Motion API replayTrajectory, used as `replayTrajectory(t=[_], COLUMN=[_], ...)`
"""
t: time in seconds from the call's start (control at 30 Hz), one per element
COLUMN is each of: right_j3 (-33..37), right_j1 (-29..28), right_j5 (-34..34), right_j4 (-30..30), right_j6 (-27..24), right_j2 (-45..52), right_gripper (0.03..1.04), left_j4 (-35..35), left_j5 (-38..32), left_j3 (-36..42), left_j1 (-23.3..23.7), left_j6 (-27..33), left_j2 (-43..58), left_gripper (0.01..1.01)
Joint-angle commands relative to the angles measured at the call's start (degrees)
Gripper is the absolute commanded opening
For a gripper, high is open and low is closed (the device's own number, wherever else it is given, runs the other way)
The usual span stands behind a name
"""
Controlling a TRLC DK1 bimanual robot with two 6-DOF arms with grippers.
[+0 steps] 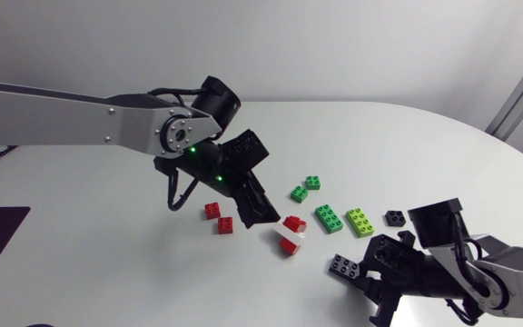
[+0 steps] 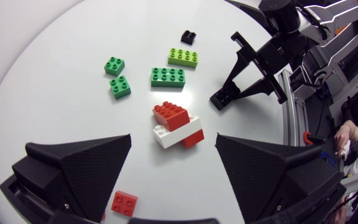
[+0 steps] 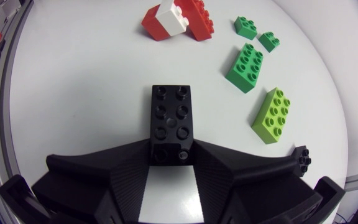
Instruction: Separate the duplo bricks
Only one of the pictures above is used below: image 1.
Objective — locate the small green toy brick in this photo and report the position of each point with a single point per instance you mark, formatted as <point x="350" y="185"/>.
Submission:
<point x="313" y="182"/>
<point x="298" y="194"/>

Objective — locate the small black toy brick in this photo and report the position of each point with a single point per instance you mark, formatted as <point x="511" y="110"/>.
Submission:
<point x="395" y="219"/>

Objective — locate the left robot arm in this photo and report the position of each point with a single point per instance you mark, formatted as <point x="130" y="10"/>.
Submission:
<point x="62" y="120"/>

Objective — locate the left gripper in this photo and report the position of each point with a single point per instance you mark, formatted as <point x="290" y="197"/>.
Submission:
<point x="243" y="186"/>

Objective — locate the long black toy brick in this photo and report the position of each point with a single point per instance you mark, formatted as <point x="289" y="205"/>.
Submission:
<point x="344" y="266"/>

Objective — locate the red toy brick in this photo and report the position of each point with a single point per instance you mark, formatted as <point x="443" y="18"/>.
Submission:
<point x="213" y="211"/>
<point x="294" y="223"/>
<point x="289" y="246"/>
<point x="225" y="225"/>

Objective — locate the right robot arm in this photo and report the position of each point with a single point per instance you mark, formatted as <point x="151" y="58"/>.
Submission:
<point x="506" y="277"/>

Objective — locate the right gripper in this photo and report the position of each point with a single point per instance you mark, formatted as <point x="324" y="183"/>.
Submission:
<point x="402" y="279"/>

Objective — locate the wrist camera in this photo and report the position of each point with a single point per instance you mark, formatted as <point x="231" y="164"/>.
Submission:
<point x="245" y="147"/>
<point x="391" y="249"/>

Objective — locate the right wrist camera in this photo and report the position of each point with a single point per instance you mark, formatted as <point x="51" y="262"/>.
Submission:
<point x="391" y="249"/>

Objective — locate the long lime toy brick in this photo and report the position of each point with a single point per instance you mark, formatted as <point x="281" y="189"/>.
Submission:
<point x="360" y="222"/>

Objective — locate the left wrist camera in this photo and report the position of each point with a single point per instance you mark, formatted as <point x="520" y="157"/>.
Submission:
<point x="245" y="147"/>

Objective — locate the white toy brick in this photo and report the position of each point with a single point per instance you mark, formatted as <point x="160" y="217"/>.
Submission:
<point x="289" y="234"/>

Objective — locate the long green toy brick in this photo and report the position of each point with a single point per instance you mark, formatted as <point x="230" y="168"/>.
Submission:
<point x="328" y="219"/>

